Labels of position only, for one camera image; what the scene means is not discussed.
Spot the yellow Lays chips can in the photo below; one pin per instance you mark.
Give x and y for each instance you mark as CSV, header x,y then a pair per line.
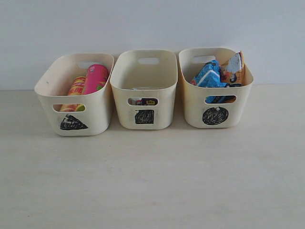
x,y
76,89

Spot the purple drink carton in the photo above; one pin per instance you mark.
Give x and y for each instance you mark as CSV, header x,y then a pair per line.
x,y
149,101

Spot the cream plastic bin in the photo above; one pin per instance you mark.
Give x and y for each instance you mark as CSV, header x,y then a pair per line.
x,y
75,115
197,112
145,74

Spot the left cream plastic bin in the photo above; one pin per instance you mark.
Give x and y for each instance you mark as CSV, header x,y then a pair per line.
x,y
75,115

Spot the white milk carton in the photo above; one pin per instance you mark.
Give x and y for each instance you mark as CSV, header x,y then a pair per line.
x,y
135,101

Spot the blue instant noodle packet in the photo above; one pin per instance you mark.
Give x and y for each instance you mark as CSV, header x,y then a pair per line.
x,y
209,77

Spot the right cream plastic bin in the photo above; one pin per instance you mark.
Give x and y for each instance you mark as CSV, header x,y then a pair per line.
x,y
197,112

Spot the pink Lays chips can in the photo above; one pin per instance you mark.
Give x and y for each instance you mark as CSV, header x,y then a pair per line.
x,y
96,78

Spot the middle cream plastic bin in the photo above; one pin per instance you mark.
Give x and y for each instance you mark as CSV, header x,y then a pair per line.
x,y
145,74

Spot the orange black noodle packet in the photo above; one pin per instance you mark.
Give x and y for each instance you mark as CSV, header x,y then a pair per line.
x,y
231,73

